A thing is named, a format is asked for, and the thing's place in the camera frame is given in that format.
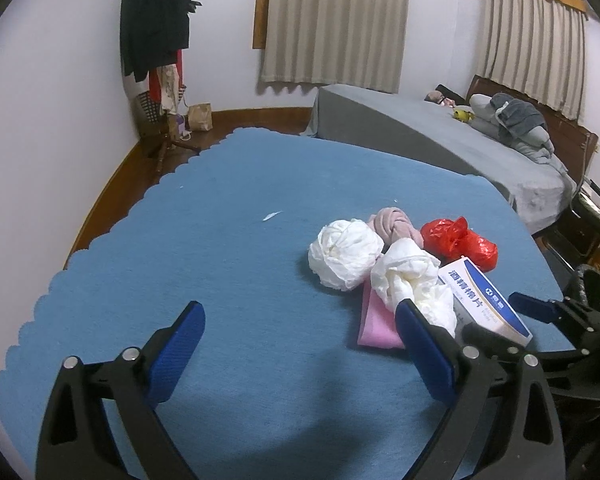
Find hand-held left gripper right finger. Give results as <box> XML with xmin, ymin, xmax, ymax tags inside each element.
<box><xmin>395</xmin><ymin>299</ymin><xmax>567</xmax><ymax>480</ymax></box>

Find wide beige curtain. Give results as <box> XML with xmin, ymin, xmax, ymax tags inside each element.
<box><xmin>259</xmin><ymin>0</ymin><xmax>412</xmax><ymax>95</ymax></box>

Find round white tissue wad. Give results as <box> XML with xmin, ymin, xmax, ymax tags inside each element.
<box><xmin>308</xmin><ymin>219</ymin><xmax>385</xmax><ymax>291</ymax></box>

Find cream tote bag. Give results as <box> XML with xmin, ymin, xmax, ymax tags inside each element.
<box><xmin>157</xmin><ymin>65</ymin><xmax>185</xmax><ymax>113</ymax></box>

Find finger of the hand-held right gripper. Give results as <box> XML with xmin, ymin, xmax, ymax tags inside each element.
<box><xmin>461</xmin><ymin>324</ymin><xmax>588</xmax><ymax>366</ymax></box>
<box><xmin>509</xmin><ymin>291</ymin><xmax>600</xmax><ymax>333</ymax></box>

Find white and blue box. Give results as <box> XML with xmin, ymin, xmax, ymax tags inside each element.
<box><xmin>437</xmin><ymin>256</ymin><xmax>533</xmax><ymax>346</ymax></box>

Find bed with grey sheet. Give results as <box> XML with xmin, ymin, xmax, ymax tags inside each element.
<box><xmin>302</xmin><ymin>84</ymin><xmax>578</xmax><ymax>235</ymax></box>

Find black metal chair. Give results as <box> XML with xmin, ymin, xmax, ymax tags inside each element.
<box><xmin>555</xmin><ymin>175</ymin><xmax>600</xmax><ymax>271</ymax></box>

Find narrow beige curtain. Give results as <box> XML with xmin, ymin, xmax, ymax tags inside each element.
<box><xmin>475</xmin><ymin>0</ymin><xmax>587</xmax><ymax>121</ymax></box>

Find brown paper bag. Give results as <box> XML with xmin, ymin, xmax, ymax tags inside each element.
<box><xmin>187</xmin><ymin>103</ymin><xmax>214</xmax><ymax>133</ymax></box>

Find red garment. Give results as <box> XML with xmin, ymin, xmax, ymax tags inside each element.
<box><xmin>148</xmin><ymin>50</ymin><xmax>183</xmax><ymax>111</ymax></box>

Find black lined trash bin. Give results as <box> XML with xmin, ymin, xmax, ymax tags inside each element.
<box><xmin>562</xmin><ymin>266</ymin><xmax>600</xmax><ymax>318</ymax></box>

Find blue blanket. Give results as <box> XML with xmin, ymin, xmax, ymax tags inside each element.
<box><xmin>0</xmin><ymin>127</ymin><xmax>566</xmax><ymax>480</ymax></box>

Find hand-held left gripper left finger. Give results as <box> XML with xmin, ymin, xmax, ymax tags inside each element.
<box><xmin>34</xmin><ymin>301</ymin><xmax>207</xmax><ymax>480</ymax></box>

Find grey pillows and clothes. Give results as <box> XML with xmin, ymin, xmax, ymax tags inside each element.
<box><xmin>469</xmin><ymin>92</ymin><xmax>556</xmax><ymax>161</ymax></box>

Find wooden coat rack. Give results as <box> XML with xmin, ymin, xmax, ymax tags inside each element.
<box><xmin>137</xmin><ymin>0</ymin><xmax>201</xmax><ymax>171</ymax></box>

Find pink cloth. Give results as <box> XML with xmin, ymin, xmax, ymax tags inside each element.
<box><xmin>357</xmin><ymin>287</ymin><xmax>411</xmax><ymax>350</ymax></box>
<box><xmin>367</xmin><ymin>207</ymin><xmax>425</xmax><ymax>251</ymax></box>

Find black jacket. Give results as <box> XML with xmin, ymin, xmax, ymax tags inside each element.
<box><xmin>120</xmin><ymin>0</ymin><xmax>193</xmax><ymax>83</ymax></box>

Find dark grey blanket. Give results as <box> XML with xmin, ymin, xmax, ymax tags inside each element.
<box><xmin>491</xmin><ymin>92</ymin><xmax>548</xmax><ymax>141</ymax></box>

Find wooden window frame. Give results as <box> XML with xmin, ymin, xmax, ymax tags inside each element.
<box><xmin>252</xmin><ymin>0</ymin><xmax>273</xmax><ymax>50</ymax></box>

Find dark wooden headboard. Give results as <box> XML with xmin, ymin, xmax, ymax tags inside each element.
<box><xmin>466</xmin><ymin>74</ymin><xmax>598</xmax><ymax>181</ymax></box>

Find red plastic bag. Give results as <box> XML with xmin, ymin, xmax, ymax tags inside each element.
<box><xmin>421</xmin><ymin>216</ymin><xmax>499</xmax><ymax>272</ymax></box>

